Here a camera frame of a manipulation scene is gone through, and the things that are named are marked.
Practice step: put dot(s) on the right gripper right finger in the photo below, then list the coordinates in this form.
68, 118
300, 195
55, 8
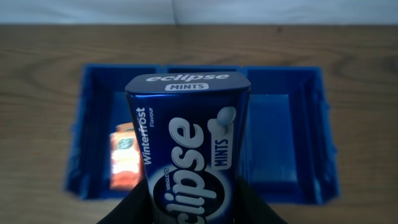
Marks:
255, 208

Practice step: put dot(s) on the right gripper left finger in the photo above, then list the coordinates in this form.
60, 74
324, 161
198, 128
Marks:
133, 208

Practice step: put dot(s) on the blue candy pack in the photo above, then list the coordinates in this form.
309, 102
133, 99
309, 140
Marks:
189, 140

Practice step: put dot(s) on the orange candy box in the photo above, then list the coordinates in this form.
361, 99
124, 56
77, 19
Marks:
124, 161

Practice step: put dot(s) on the blue tray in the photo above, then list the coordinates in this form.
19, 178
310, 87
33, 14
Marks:
273, 140

